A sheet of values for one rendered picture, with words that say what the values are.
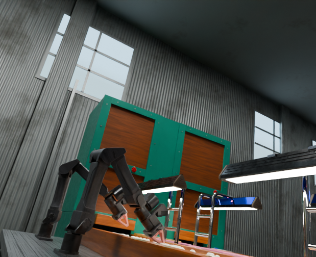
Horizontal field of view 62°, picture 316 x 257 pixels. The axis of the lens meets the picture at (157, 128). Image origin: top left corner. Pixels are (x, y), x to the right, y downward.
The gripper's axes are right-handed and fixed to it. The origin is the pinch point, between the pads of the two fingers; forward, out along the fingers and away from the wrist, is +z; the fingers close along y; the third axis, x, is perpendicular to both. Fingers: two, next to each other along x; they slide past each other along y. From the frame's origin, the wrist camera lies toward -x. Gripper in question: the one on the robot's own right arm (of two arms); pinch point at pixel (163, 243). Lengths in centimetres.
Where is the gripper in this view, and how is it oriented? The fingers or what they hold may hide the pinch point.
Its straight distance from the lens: 131.0
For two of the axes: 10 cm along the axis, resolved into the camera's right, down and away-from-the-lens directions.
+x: -7.1, 4.9, -5.1
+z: 5.5, 8.3, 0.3
